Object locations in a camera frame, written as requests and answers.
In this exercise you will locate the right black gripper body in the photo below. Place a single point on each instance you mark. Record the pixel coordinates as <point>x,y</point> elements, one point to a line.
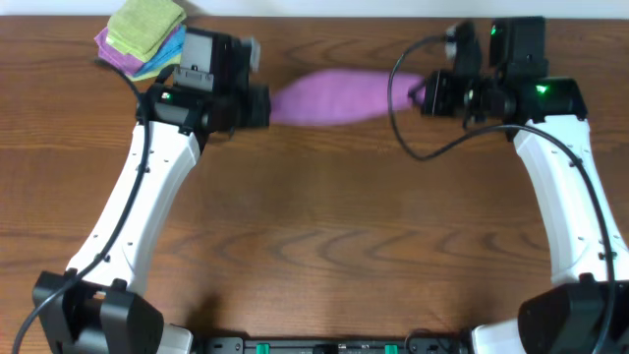
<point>466,98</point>

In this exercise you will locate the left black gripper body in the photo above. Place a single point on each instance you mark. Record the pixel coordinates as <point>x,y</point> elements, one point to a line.
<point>260,105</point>

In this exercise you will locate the purple microfiber cloth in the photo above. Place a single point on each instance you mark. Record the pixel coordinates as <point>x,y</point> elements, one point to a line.
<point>335,97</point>

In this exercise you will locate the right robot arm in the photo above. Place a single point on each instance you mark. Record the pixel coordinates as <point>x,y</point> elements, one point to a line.
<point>546,120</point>

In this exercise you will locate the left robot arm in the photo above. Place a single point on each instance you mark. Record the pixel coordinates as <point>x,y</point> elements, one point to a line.
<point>97,304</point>

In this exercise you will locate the blue folded cloth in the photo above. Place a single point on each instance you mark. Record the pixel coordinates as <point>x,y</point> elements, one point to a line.
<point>172,46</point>

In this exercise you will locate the bottom green folded cloth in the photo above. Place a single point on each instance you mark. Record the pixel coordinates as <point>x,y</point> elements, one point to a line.
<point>175,60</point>

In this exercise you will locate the green folded cloth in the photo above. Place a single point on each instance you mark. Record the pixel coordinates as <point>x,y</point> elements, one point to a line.
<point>139,27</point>
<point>175,60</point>

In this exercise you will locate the purple folded cloth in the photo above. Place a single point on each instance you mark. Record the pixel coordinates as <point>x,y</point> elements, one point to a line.
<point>127,63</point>

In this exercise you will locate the top green folded cloth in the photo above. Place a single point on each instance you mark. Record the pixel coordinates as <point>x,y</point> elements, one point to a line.
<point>139,27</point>

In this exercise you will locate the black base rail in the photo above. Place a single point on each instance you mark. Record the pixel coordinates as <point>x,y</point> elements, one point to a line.
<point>415,344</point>

